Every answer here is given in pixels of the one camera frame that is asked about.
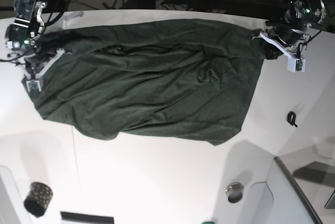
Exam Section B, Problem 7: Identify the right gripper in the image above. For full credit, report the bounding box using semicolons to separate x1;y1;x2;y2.
24;48;65;80

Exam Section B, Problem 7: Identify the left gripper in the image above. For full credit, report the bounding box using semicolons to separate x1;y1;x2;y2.
252;21;311;60

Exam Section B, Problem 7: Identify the dark green t-shirt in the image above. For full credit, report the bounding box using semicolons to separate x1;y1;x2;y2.
28;19;266;145

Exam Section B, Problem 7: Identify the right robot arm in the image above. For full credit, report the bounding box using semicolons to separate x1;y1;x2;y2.
5;0;71;81

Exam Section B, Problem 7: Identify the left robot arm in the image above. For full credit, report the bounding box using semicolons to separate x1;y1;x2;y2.
263;0;326;60

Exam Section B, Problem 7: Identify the small black clip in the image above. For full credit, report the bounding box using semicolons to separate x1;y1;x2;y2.
286;111;298;127

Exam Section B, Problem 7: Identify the black patterned cup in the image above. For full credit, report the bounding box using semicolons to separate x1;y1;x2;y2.
24;182;53;218

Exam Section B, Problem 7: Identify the black white flat device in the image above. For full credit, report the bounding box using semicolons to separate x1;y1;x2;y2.
60;211;115;224

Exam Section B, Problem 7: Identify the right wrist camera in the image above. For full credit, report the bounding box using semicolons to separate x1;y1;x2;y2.
26;79;43;92

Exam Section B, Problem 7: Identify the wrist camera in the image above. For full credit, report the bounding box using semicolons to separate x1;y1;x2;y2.
26;79;43;92
287;58;306;73

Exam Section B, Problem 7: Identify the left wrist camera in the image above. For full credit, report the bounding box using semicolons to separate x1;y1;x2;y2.
287;58;306;73

